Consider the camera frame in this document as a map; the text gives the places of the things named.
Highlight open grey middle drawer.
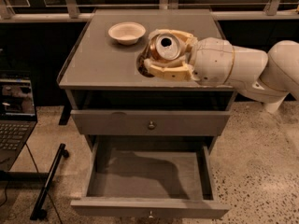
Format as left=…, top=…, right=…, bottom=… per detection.
left=71, top=145, right=230, bottom=219

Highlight black table leg bar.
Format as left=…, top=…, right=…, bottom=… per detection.
left=30, top=143, right=69, bottom=220

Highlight orange soda can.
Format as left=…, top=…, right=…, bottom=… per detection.
left=149, top=33, right=186, bottom=62

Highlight metal window railing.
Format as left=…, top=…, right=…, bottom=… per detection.
left=0, top=0, right=299, bottom=24

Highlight closed grey top drawer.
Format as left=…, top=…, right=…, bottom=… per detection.
left=71, top=109, right=230, bottom=136

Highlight white paper bowl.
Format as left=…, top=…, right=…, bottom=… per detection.
left=108, top=21, right=146, bottom=46

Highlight black laptop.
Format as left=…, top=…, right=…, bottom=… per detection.
left=0, top=71, right=37, bottom=171

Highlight grey drawer cabinet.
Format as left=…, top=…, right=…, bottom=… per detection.
left=58, top=9, right=235, bottom=146

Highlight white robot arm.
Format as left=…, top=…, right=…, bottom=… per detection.
left=139, top=29, right=299, bottom=113

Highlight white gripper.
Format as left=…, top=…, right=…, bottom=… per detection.
left=144, top=29, right=235, bottom=86

